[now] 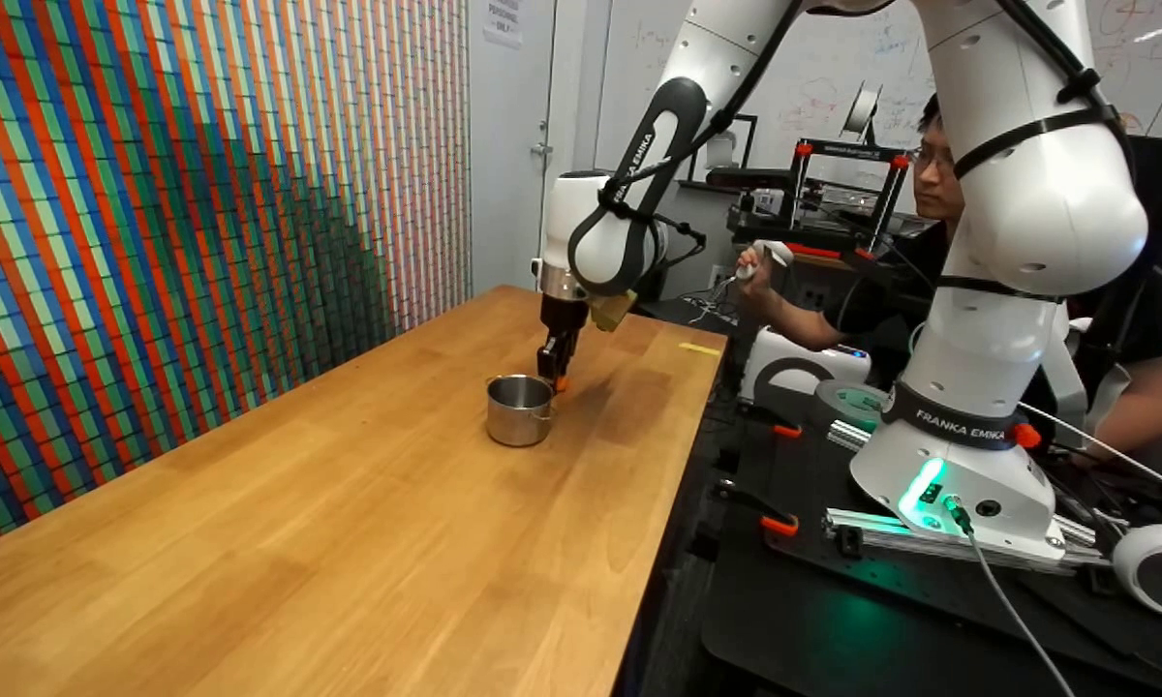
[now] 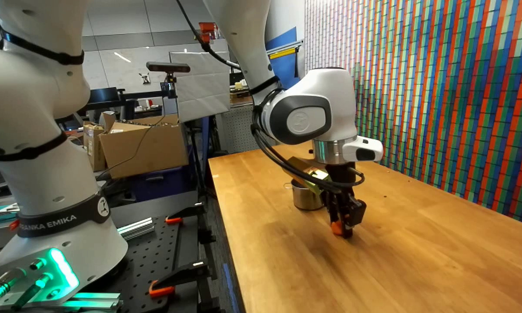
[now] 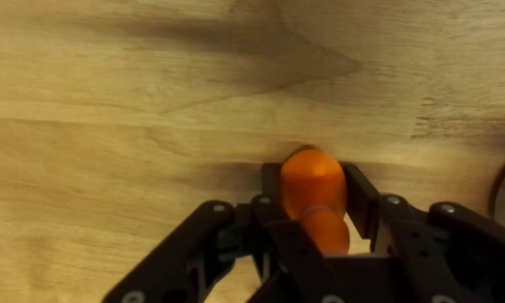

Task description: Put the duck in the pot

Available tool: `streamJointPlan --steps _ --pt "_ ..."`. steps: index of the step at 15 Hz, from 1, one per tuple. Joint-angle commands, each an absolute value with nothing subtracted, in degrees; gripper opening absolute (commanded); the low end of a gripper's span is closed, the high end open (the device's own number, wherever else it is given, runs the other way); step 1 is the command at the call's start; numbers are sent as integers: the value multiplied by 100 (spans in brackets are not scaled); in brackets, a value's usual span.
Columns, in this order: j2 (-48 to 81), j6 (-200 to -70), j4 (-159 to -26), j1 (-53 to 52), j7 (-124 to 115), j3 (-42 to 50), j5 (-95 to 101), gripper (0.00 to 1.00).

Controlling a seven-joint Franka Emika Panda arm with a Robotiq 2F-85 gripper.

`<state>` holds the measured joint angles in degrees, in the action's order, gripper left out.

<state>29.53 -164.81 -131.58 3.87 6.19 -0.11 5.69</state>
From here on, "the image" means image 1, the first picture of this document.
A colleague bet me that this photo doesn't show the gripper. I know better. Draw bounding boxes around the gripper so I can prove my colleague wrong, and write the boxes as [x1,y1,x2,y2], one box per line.
[536,294,591,390]

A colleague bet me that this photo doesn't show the small steel pot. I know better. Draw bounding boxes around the small steel pot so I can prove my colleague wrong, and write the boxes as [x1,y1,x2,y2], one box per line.
[485,374,556,449]

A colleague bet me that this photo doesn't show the grey door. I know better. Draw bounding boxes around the grey door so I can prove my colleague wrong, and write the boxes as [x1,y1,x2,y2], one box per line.
[469,0,557,294]

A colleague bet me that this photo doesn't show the black and orange clamp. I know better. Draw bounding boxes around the black and orange clamp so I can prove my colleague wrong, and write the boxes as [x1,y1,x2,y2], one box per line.
[734,400,805,440]
[711,477,801,539]

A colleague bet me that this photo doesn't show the white headset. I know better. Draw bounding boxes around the white headset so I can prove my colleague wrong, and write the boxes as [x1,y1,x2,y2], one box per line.
[738,325,873,405]

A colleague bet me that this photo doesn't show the roll of grey tape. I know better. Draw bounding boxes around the roll of grey tape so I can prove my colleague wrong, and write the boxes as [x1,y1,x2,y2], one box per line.
[812,379,890,434]

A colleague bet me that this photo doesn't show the black and red 3D printer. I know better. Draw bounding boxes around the black and red 3D printer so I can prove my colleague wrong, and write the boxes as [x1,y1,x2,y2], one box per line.
[705,81,931,264]

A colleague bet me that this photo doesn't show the paper sign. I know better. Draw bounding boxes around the paper sign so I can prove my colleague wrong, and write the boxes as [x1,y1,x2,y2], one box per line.
[483,0,525,49]

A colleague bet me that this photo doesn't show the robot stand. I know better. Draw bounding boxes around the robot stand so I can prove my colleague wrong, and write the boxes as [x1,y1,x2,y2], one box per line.
[629,295,1162,697]

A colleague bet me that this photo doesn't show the person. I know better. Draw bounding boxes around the person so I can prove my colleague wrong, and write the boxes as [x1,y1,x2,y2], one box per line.
[735,92,1162,471]

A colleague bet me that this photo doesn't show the black picture frame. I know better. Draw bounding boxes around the black picture frame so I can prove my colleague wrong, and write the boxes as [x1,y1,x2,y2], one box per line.
[701,113,759,172]

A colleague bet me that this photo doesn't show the aluminium rail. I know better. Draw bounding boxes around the aluminium rail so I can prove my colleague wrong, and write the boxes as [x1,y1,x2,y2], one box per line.
[822,506,1113,570]

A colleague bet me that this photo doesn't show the grey cable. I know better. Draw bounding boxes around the grey cable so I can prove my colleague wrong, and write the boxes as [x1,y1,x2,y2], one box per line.
[942,496,1078,697]

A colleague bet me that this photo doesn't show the white cable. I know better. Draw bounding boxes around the white cable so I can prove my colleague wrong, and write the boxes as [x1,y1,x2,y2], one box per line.
[1017,401,1162,515]

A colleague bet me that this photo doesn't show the white ring hand controller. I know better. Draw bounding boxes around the white ring hand controller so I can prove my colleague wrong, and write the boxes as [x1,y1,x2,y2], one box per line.
[1111,524,1162,621]

